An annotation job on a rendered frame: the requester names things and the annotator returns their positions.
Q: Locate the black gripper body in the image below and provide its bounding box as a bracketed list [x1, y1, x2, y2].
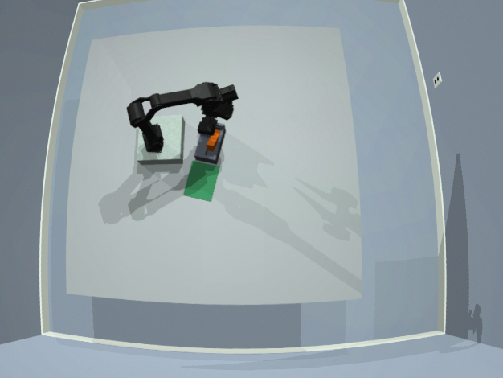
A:
[198, 105, 218, 136]

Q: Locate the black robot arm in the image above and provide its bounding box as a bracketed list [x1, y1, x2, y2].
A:
[127, 82, 239, 153]

